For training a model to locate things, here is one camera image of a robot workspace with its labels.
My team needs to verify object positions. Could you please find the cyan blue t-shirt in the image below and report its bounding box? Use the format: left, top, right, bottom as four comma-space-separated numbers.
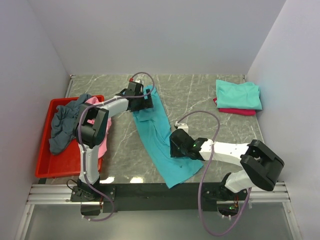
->
132, 88, 204, 188

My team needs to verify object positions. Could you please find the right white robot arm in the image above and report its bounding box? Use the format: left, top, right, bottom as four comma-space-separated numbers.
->
169, 128, 285, 200

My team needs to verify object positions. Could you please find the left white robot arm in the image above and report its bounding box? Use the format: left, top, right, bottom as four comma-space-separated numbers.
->
73, 81, 155, 201

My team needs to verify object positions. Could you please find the pink t-shirt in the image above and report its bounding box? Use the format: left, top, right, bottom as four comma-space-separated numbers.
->
86, 96, 112, 159

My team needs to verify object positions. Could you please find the folded magenta t-shirt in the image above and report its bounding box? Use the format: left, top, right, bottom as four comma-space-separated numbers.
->
218, 108, 256, 116

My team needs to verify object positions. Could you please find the dark grey t-shirt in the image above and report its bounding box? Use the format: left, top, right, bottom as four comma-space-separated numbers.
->
49, 93, 92, 155

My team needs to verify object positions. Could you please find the folded mint green t-shirt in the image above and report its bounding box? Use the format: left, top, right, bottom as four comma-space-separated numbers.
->
216, 79, 263, 111

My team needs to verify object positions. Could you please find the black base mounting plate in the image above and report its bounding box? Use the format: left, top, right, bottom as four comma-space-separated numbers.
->
70, 182, 247, 213

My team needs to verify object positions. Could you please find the red plastic bin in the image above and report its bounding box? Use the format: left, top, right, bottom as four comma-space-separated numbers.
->
34, 94, 106, 179

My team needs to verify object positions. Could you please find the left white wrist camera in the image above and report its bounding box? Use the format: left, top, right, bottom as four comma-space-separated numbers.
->
129, 77, 144, 85

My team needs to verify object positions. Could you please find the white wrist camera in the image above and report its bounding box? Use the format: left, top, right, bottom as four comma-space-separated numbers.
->
174, 121, 189, 134
129, 77, 144, 85

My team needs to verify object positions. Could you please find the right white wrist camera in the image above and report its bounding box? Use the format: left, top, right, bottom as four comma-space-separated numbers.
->
174, 121, 189, 134

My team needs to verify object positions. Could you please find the aluminium frame rail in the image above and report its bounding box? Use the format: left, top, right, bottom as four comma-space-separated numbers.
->
26, 182, 291, 205

